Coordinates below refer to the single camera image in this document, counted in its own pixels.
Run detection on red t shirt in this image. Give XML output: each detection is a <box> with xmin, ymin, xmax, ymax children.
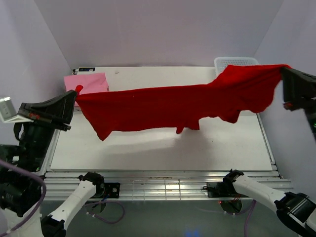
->
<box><xmin>76</xmin><ymin>64</ymin><xmax>283</xmax><ymax>140</ymax></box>

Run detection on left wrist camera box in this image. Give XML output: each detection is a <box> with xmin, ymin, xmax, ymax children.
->
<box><xmin>0</xmin><ymin>97</ymin><xmax>17</xmax><ymax>122</ymax></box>

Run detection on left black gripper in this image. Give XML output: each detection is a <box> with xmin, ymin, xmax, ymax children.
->
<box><xmin>18</xmin><ymin>88</ymin><xmax>78</xmax><ymax>170</ymax></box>

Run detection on aluminium frame rails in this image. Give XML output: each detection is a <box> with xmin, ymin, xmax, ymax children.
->
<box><xmin>38</xmin><ymin>111</ymin><xmax>293</xmax><ymax>201</ymax></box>

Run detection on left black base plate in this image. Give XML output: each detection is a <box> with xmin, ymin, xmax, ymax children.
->
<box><xmin>99</xmin><ymin>183</ymin><xmax>120</xmax><ymax>198</ymax></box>

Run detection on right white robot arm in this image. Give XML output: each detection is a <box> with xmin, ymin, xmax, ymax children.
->
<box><xmin>223</xmin><ymin>67</ymin><xmax>316</xmax><ymax>237</ymax></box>

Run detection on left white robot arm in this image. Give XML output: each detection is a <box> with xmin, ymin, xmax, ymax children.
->
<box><xmin>0</xmin><ymin>90</ymin><xmax>105</xmax><ymax>237</ymax></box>

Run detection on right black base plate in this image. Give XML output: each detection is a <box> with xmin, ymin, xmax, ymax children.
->
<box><xmin>202</xmin><ymin>182</ymin><xmax>244</xmax><ymax>198</ymax></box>

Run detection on white plastic basket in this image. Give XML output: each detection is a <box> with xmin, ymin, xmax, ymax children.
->
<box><xmin>214</xmin><ymin>57</ymin><xmax>259</xmax><ymax>76</ymax></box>

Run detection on black label device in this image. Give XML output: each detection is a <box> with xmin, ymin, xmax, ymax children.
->
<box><xmin>73</xmin><ymin>67</ymin><xmax>95</xmax><ymax>75</ymax></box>

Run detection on pink folded t shirt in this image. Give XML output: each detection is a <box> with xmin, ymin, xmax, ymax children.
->
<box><xmin>64</xmin><ymin>73</ymin><xmax>109</xmax><ymax>94</ymax></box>

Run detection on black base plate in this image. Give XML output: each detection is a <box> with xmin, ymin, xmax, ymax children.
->
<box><xmin>202</xmin><ymin>182</ymin><xmax>244</xmax><ymax>198</ymax></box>
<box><xmin>99</xmin><ymin>183</ymin><xmax>120</xmax><ymax>198</ymax></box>

